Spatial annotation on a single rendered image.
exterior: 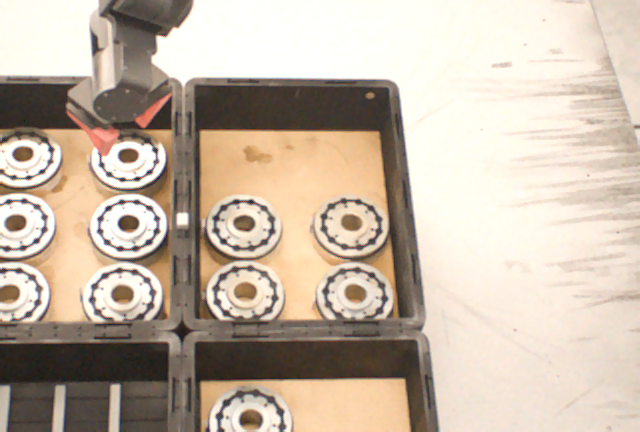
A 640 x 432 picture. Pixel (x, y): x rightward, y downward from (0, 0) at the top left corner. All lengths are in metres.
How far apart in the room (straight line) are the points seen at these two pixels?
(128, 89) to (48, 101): 0.49
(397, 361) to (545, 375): 0.30
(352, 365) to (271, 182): 0.32
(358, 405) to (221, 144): 0.44
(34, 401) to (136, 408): 0.13
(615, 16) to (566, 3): 1.03
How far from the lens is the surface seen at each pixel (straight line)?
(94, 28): 1.40
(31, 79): 1.80
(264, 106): 1.82
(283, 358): 1.60
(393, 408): 1.65
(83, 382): 1.65
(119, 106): 1.36
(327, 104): 1.83
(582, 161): 2.08
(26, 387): 1.66
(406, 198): 1.71
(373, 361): 1.62
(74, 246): 1.75
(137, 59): 1.36
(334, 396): 1.64
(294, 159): 1.84
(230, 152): 1.84
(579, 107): 2.15
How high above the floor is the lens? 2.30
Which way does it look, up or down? 54 degrees down
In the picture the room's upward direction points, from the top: 8 degrees clockwise
